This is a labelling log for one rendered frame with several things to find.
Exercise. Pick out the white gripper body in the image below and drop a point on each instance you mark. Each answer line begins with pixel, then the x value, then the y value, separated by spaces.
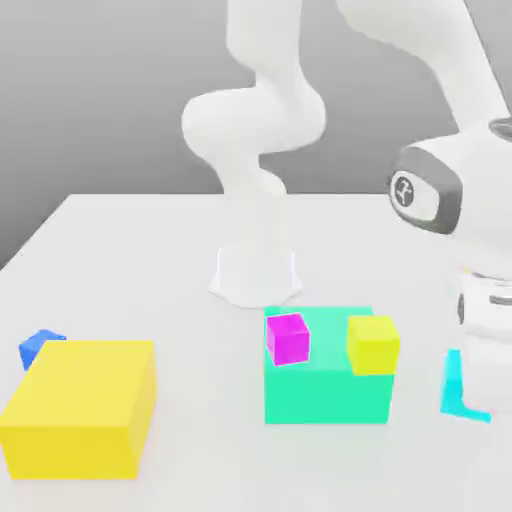
pixel 488 368

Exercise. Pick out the small cyan cube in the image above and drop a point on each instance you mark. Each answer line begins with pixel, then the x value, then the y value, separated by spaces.
pixel 452 392

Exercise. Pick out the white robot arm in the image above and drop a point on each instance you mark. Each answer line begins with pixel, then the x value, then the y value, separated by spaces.
pixel 256 120

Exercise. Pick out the small yellow-green cube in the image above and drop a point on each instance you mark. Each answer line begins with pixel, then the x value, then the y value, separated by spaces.
pixel 374 346

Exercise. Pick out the small magenta cube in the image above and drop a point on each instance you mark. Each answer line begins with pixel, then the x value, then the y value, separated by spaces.
pixel 288 340

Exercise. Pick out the small blue cube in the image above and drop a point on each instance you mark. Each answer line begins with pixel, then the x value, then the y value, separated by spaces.
pixel 32 344

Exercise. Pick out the large turquoise box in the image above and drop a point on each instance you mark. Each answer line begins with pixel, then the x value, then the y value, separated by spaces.
pixel 324 396

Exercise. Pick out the large yellow box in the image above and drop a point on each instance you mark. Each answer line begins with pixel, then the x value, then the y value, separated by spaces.
pixel 76 408

